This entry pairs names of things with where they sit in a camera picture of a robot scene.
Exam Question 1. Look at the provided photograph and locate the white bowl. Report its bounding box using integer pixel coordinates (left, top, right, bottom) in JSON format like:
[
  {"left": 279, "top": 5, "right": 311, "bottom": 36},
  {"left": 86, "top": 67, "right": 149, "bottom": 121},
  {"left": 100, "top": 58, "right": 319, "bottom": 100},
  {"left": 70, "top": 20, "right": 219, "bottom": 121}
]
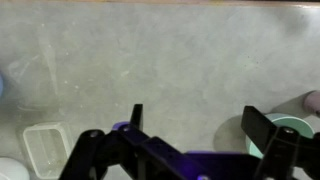
[{"left": 0, "top": 157, "right": 31, "bottom": 180}]

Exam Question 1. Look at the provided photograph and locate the teal ceramic bowl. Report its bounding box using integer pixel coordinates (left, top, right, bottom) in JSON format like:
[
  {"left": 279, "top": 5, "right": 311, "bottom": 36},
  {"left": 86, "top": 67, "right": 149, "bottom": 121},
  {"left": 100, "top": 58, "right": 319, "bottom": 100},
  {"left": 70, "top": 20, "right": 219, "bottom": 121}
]
[{"left": 245, "top": 113, "right": 315, "bottom": 160}]

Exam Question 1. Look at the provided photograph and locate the red silver soda can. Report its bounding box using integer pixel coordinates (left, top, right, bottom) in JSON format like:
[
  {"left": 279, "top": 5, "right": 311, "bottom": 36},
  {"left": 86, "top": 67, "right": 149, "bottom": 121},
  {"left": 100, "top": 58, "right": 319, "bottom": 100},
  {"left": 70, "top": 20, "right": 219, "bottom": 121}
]
[{"left": 302, "top": 89, "right": 320, "bottom": 118}]

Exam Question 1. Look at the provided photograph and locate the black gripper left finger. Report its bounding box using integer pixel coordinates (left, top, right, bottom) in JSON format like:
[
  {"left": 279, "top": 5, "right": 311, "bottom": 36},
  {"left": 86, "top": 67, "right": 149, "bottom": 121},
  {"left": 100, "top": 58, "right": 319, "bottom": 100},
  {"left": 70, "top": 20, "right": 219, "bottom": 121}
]
[{"left": 59, "top": 103, "right": 209, "bottom": 180}]

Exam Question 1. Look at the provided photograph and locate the clear plastic container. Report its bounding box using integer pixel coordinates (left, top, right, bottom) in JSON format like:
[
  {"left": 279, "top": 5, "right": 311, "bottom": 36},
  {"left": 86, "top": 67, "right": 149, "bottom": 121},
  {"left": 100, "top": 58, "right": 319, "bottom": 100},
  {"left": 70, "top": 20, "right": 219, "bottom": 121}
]
[{"left": 22, "top": 121, "right": 74, "bottom": 180}]

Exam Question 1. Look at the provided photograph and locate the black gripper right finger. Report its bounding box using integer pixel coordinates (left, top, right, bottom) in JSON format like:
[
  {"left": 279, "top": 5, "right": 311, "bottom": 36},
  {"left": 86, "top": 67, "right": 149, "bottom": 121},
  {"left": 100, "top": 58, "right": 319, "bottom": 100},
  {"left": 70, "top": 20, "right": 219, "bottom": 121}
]
[{"left": 241, "top": 105, "right": 320, "bottom": 180}]

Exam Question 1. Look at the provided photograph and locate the large blue bowl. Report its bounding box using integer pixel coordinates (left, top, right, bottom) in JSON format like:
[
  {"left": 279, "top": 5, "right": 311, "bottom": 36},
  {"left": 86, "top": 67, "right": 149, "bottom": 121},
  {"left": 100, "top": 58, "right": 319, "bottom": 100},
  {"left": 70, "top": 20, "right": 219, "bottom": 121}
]
[{"left": 0, "top": 71, "right": 5, "bottom": 101}]

